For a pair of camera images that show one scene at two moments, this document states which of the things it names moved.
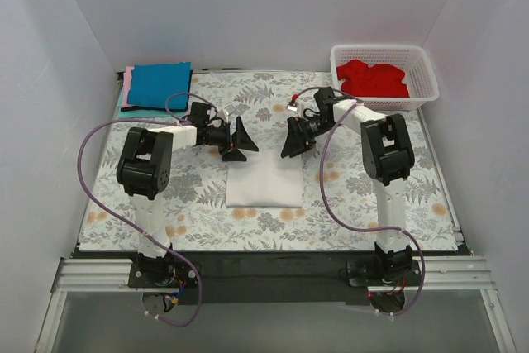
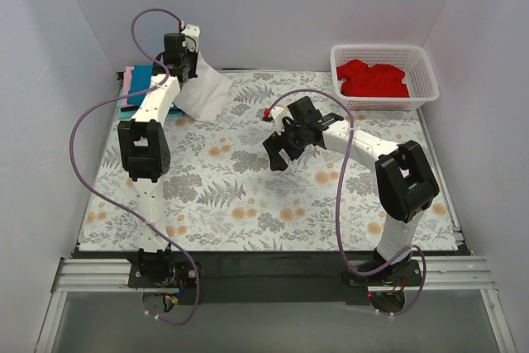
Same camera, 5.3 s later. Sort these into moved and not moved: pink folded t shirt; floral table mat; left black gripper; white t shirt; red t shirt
Moved: white t shirt; left black gripper
Not moved: pink folded t shirt; red t shirt; floral table mat
